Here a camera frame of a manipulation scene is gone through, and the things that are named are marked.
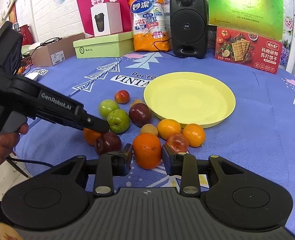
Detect blue printed tablecloth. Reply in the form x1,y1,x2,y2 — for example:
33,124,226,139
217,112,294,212
15,50,295,234

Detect small brown kiwi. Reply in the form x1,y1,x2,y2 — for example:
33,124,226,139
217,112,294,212
130,99,142,107

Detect light green shoe box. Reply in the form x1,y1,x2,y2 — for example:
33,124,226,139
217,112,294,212
73,31,134,59

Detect orange paper cup pack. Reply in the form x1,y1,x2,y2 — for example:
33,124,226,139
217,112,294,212
129,0,171,52

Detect green apple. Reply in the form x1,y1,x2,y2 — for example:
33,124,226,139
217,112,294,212
107,109,130,134
98,99,119,119

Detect black speaker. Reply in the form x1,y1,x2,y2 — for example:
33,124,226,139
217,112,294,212
170,0,208,59

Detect dark red plum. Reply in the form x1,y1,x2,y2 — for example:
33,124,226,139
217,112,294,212
94,132,122,155
129,103,152,127

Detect person's left hand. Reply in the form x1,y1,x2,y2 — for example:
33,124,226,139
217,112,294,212
0,123,29,165

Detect yellow round plate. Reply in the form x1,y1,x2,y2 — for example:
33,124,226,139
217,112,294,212
143,72,236,128

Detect red cracker box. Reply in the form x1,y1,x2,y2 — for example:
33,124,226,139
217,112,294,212
215,27,282,74

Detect large orange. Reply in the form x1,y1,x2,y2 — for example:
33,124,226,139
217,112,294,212
132,133,162,169

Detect black speaker cable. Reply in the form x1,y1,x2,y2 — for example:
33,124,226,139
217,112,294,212
153,37,185,59

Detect white cup box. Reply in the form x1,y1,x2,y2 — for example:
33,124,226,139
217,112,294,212
91,2,123,37

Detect green gift box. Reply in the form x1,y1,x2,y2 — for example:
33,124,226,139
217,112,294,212
208,0,284,40

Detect small red nectarine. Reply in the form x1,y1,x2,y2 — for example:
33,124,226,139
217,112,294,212
115,89,130,104

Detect brown cardboard box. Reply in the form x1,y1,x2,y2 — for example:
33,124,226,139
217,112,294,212
30,33,85,67

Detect red apple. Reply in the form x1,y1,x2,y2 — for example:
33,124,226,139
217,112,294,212
165,133,189,153

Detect orange tangerine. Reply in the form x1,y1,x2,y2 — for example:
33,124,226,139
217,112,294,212
83,128,101,146
183,124,205,147
157,119,181,140

